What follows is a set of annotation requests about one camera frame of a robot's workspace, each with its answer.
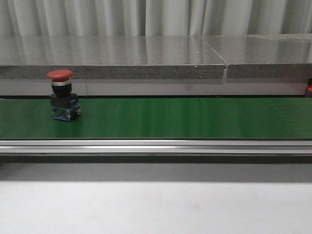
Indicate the red mushroom push button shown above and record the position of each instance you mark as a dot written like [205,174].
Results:
[65,105]

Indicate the white counter base panel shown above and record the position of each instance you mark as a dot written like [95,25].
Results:
[191,87]

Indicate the green conveyor belt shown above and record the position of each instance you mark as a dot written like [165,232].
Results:
[209,117]

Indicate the grey stone counter slab right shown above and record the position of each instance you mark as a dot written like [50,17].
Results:
[286,56]

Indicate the grey stone counter slab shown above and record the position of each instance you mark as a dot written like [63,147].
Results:
[286,56]
[113,57]

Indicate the red object behind counter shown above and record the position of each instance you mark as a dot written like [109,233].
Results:
[309,91]

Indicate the grey pleated curtain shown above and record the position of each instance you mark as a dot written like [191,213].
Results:
[154,17]

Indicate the aluminium conveyor side rail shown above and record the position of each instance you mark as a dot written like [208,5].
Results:
[159,147]

